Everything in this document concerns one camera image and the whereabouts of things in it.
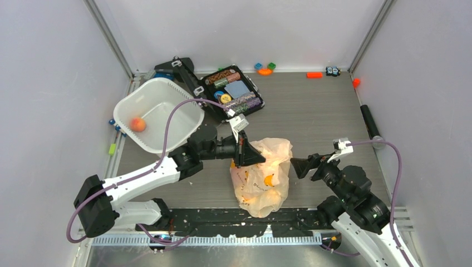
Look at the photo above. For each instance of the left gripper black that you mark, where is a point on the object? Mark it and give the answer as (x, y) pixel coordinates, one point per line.
(245, 154)

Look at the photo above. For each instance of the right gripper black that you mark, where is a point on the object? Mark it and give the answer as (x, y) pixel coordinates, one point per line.
(301, 166)

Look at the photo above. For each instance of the translucent plastic bag banana print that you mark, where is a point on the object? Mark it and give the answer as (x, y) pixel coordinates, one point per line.
(262, 188)

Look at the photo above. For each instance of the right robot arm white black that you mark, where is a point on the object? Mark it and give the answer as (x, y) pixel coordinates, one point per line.
(355, 212)

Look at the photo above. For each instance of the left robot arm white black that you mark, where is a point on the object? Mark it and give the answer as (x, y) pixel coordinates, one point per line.
(102, 204)

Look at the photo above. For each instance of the orange fake peach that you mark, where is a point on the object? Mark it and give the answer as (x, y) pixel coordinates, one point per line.
(137, 124)

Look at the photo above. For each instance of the black poker chip case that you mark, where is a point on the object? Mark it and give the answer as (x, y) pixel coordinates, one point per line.
(229, 86)

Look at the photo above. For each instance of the black microphone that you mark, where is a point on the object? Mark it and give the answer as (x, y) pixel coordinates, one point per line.
(371, 127)

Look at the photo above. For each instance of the orange block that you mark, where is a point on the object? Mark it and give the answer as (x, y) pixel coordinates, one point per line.
(314, 75)

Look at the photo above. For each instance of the green toy cube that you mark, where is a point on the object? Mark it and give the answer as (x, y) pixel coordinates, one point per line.
(271, 66)

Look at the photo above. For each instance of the orange corner piece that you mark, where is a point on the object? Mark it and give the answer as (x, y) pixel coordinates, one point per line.
(356, 82)

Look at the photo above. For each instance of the small toy car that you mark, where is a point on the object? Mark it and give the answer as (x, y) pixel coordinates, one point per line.
(333, 71)

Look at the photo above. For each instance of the white plastic basin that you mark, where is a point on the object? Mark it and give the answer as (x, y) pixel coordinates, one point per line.
(154, 101)

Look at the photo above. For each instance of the green clip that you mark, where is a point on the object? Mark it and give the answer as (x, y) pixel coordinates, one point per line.
(112, 149)

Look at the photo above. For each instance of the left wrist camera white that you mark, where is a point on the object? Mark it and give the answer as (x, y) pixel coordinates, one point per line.
(238, 124)

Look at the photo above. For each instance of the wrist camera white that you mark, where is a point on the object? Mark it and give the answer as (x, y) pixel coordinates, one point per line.
(342, 147)
(238, 124)

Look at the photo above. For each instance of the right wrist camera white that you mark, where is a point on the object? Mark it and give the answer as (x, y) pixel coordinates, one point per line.
(342, 147)

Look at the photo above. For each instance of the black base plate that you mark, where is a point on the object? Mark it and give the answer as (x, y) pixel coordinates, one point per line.
(286, 222)

